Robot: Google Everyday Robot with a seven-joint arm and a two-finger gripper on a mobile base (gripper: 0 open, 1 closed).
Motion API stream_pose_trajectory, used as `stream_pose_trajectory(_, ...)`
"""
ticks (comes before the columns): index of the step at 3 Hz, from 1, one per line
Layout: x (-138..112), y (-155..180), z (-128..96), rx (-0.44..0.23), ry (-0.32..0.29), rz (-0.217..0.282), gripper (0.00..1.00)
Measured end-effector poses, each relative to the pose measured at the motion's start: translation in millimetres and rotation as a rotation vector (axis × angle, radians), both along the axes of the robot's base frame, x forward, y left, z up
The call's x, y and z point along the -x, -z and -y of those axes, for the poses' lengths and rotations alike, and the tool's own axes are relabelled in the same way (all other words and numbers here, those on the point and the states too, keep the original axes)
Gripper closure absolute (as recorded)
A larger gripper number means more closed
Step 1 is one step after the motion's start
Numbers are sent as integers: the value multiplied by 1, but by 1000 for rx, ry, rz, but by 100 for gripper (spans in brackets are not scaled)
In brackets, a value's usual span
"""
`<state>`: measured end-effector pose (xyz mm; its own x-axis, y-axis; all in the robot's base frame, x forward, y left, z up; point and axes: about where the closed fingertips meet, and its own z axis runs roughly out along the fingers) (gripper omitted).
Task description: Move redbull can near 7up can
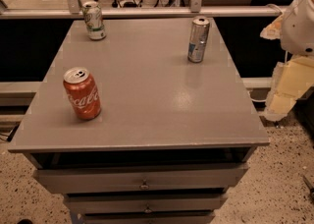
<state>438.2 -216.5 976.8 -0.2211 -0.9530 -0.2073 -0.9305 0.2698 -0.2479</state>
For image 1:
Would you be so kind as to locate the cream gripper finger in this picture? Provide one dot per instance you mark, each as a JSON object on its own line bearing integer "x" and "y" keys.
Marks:
{"x": 290, "y": 81}
{"x": 273, "y": 30}

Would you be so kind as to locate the silver blue redbull can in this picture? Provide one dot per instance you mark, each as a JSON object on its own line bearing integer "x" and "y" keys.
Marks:
{"x": 198, "y": 39}

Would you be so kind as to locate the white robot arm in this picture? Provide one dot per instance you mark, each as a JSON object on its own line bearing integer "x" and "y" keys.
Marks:
{"x": 294, "y": 28}

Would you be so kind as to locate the white green 7up can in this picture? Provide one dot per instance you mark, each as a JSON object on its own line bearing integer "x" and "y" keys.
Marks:
{"x": 93, "y": 20}

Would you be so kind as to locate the red coca-cola can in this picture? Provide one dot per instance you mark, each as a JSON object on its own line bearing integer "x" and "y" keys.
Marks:
{"x": 82, "y": 92}

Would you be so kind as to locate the grey drawer cabinet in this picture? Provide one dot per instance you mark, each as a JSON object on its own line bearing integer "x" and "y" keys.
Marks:
{"x": 157, "y": 108}

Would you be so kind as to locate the top grey drawer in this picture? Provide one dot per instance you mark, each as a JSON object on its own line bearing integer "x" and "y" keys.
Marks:
{"x": 141, "y": 179}

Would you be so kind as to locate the grey drawer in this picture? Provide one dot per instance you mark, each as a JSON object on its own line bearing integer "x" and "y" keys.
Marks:
{"x": 152, "y": 218}
{"x": 145, "y": 203}
{"x": 141, "y": 179}

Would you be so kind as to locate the metal window railing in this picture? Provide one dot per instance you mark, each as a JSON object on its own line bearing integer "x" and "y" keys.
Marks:
{"x": 71, "y": 9}

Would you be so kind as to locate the middle grey drawer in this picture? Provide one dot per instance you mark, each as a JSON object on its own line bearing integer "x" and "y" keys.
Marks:
{"x": 145, "y": 203}

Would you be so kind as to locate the bottom grey drawer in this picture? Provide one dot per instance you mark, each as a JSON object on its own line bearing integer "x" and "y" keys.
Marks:
{"x": 152, "y": 218}

